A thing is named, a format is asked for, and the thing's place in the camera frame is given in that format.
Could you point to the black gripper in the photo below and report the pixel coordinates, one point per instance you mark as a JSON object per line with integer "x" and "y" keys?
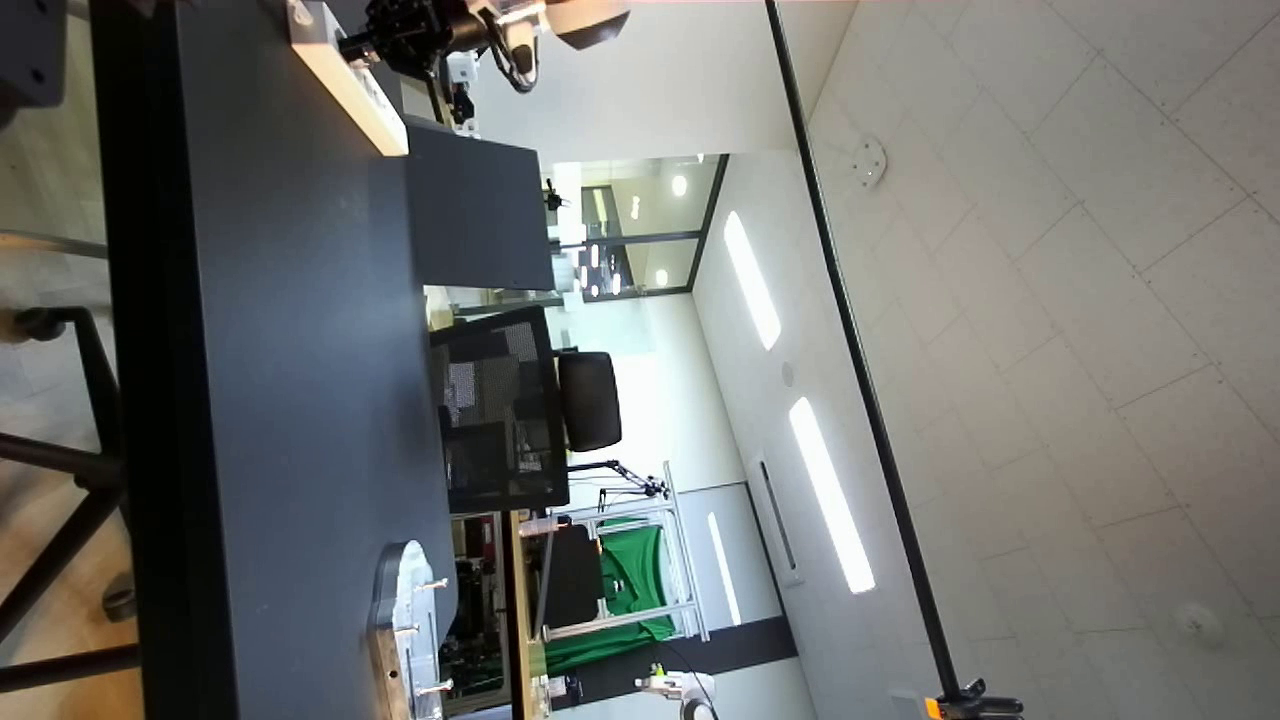
{"x": 408, "y": 33}

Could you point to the black divider panel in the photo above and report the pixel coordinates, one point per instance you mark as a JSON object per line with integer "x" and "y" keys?
{"x": 479, "y": 204}

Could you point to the grey box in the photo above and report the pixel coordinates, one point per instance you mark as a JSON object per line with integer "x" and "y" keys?
{"x": 31, "y": 50}

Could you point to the computer monitor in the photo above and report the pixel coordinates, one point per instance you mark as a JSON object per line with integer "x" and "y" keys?
{"x": 502, "y": 414}

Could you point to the long ceiling light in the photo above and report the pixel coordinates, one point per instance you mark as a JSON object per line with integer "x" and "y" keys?
{"x": 748, "y": 281}
{"x": 830, "y": 493}

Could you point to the round white ceiling detector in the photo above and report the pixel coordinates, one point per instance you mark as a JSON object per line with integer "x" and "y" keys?
{"x": 871, "y": 163}

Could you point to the long black pole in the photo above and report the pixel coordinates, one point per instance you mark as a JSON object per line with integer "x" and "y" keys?
{"x": 866, "y": 373}

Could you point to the orange black clamp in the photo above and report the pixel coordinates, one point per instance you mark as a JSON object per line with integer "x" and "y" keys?
{"x": 971, "y": 702}

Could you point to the black table leg frame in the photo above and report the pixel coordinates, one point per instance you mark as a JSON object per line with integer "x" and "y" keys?
{"x": 83, "y": 452}

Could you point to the white metal rack frame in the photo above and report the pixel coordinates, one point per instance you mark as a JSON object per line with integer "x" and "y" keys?
{"x": 643, "y": 493}

